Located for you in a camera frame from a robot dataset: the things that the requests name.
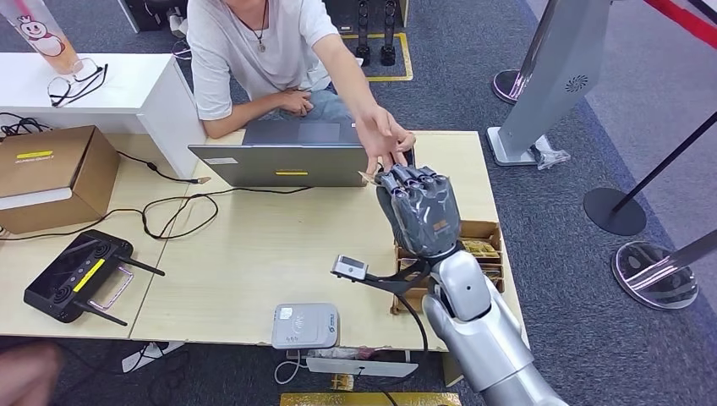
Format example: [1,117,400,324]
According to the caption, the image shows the gold floor plate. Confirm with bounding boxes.
[280,392,462,406]

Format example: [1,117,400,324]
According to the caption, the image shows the clear plastic wrap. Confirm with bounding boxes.
[528,134,572,171]

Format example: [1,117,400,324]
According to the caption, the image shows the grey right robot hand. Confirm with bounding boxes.
[374,163,463,259]

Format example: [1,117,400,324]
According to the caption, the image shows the chrome stanchion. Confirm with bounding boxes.
[610,228,717,311]

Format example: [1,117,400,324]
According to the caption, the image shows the light wooden desk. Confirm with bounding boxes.
[0,129,531,354]

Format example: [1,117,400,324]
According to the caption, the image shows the person's left hand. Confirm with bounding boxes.
[354,106,417,175]

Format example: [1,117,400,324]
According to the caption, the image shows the chrome stanchion base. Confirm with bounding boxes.
[491,68,534,106]

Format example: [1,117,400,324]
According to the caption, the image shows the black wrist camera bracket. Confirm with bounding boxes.
[330,260,432,296]

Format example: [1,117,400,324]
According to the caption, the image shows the black-rimmed eyeglasses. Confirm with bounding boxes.
[47,58,109,108]

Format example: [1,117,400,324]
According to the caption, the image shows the red barrier belt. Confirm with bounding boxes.
[643,0,717,51]

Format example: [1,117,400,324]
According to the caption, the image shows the cord necklace with pendant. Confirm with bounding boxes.
[235,0,270,54]

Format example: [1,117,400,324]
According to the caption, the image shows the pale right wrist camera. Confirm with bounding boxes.
[334,255,369,283]

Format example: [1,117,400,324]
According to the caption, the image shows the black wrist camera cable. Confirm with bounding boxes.
[380,294,430,406]

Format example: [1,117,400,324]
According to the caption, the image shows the blurred skin-coloured object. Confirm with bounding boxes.
[0,342,63,406]

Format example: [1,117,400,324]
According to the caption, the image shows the long looped black cable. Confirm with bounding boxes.
[0,186,313,243]

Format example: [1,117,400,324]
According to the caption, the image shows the long white power strip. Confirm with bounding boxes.
[304,356,419,379]

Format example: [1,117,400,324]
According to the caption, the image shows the person's right hand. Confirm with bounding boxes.
[276,89,315,117]

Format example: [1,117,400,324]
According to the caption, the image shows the black cable with USB plug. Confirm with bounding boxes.
[116,150,213,186]

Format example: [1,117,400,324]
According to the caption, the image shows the black controller with antennas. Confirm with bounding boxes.
[23,228,167,327]

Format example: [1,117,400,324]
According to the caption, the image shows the silver kiosk stand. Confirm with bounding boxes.
[485,0,615,167]

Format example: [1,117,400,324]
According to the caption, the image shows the snowman print drink cup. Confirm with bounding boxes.
[0,0,82,75]

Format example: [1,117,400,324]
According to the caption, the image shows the white cabinet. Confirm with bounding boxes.
[0,52,208,180]

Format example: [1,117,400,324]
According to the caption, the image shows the black cable bundle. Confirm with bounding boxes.
[0,112,52,139]

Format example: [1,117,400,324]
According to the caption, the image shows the wooden card organizer box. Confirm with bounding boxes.
[390,219,506,315]

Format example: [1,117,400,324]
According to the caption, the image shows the grey laptop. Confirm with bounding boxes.
[187,118,371,189]

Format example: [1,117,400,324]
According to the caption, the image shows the brown cardboard box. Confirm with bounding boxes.
[0,125,122,235]

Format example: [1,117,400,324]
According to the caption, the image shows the black humanoid robot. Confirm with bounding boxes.
[353,0,399,67]

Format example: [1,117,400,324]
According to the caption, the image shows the grey card reader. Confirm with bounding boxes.
[271,303,341,351]

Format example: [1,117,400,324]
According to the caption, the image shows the white card reader cable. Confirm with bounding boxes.
[273,347,309,387]

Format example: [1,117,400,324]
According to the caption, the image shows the black stanchion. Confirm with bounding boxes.
[583,109,717,237]

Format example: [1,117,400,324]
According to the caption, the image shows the person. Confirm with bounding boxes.
[186,0,417,175]

